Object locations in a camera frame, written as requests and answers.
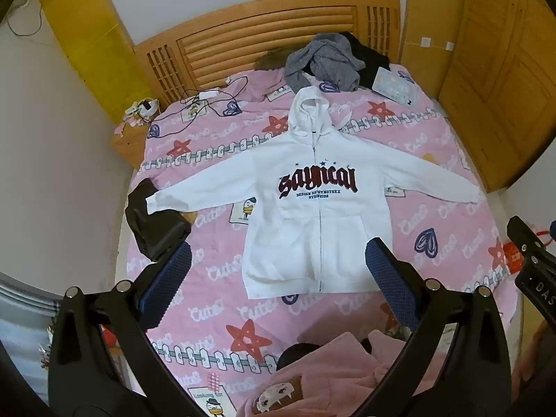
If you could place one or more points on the pink printed bed sheet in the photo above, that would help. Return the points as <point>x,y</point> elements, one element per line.
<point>434,147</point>

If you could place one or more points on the white charger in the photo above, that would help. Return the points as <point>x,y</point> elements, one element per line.
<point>209,95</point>

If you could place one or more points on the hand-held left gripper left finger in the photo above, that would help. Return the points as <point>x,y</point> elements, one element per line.
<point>167,284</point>

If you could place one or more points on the black plastic bag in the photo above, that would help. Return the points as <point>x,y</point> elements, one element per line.
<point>152,221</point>

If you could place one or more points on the grey knitted sweater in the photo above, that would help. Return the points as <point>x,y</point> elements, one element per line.
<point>323,58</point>

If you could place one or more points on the wooden wardrobe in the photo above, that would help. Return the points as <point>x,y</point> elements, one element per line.
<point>499,74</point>

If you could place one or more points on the wooden nightstand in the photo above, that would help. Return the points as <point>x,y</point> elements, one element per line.
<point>126,147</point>

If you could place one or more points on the pink fleece garment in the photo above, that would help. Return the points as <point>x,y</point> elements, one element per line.
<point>330,382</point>

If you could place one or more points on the white printed zip hoodie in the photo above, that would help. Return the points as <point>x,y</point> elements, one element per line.
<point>304,226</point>

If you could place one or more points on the black garment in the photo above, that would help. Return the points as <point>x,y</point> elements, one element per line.
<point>369,63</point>

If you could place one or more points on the wooden bed headboard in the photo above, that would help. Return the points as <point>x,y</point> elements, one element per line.
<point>260,30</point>

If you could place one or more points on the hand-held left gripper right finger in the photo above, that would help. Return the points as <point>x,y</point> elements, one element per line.
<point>386,284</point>

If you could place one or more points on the red box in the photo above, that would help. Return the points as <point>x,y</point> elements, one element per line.
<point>513,258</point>

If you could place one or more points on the white laptop with stickers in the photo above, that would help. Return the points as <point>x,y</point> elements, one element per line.
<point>395,87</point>

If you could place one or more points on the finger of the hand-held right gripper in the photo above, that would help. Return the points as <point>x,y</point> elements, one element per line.
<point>527,239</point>

